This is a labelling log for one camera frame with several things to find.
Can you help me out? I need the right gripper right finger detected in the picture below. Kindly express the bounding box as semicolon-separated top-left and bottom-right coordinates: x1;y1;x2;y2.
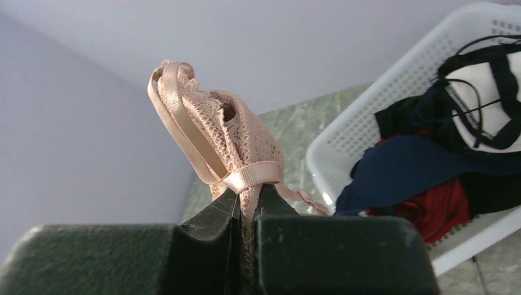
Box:
256;185;440;294

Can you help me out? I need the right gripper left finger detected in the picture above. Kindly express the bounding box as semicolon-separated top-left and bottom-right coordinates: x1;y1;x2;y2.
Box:
1;191;238;294

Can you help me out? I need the beige lace bra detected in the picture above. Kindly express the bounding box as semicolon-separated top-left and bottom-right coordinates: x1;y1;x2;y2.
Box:
147;60;330;294

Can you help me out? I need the navy blue bra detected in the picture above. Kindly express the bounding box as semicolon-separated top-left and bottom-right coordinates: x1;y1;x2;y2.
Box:
335;135;520;215

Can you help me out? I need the red bra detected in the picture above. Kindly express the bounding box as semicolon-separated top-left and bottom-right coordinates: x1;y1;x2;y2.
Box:
365;176;471;243

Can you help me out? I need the white black bra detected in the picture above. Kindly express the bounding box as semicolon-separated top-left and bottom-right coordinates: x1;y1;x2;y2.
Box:
437;35;520;154

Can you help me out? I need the black bra in basket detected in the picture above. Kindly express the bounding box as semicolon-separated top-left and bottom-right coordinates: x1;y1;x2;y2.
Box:
375;83;520;218

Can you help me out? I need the white plastic basket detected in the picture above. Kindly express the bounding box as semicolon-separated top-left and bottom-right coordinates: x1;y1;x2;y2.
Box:
306;2;520;275

